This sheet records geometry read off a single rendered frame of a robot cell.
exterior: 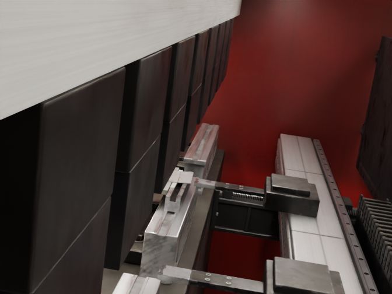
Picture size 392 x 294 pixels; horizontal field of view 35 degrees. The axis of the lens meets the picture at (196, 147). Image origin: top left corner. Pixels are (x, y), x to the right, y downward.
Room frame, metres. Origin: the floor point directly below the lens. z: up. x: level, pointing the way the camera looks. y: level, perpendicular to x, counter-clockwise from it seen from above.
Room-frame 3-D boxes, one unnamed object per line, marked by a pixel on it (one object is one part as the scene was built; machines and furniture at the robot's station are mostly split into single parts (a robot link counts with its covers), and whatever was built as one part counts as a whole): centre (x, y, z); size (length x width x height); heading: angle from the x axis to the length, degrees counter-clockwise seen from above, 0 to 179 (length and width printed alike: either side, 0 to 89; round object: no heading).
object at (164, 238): (1.24, 0.03, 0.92); 0.39 x 0.06 x 0.10; 176
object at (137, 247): (1.26, 0.08, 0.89); 0.30 x 0.05 x 0.03; 176
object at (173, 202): (1.27, 0.02, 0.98); 0.20 x 0.03 x 0.03; 176
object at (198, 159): (1.84, -0.02, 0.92); 0.50 x 0.06 x 0.10; 176
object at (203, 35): (0.92, 0.05, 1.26); 0.15 x 0.09 x 0.17; 176
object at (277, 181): (1.28, -0.14, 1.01); 0.26 x 0.12 x 0.05; 86
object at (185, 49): (0.72, 0.07, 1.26); 0.15 x 0.09 x 0.17; 176
